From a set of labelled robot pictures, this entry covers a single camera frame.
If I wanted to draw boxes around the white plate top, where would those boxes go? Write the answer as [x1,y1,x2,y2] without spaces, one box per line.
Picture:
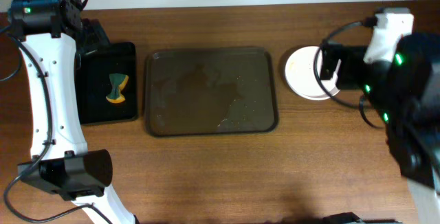
[284,46,330,101]

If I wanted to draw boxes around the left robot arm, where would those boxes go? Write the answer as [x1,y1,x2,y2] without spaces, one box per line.
[3,0,138,223]

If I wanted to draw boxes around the black rectangular tray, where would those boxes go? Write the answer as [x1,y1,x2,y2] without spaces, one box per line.
[75,42,138,125]

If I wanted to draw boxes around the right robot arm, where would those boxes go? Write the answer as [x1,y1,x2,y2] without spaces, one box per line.
[321,32,439,223]

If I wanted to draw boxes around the brown plastic serving tray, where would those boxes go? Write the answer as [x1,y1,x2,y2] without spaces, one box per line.
[144,47,279,137]

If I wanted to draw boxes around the yellow green sponge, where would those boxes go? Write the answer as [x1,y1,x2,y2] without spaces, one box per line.
[106,73,129,104]

